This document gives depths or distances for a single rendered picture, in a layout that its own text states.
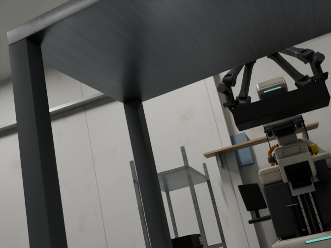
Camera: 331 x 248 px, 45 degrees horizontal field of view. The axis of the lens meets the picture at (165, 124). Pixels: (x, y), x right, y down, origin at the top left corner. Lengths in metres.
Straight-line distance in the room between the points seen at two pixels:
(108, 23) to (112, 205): 6.52
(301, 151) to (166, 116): 4.48
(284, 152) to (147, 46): 2.14
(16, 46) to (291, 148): 2.34
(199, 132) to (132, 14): 6.19
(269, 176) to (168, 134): 4.08
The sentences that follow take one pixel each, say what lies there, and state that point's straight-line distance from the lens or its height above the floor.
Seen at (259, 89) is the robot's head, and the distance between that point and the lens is 2.90.
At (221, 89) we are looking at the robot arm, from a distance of 2.58.
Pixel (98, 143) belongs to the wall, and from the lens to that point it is 7.44.
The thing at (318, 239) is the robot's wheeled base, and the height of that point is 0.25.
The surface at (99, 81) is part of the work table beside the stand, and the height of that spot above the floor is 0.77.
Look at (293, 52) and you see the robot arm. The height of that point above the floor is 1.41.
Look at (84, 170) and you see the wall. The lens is 7.48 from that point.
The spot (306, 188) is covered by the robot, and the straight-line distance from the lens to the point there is 2.99.
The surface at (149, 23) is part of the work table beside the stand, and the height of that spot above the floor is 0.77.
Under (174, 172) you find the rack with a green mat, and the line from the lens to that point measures 3.01.
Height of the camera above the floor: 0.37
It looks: 17 degrees up
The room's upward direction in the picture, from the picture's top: 13 degrees counter-clockwise
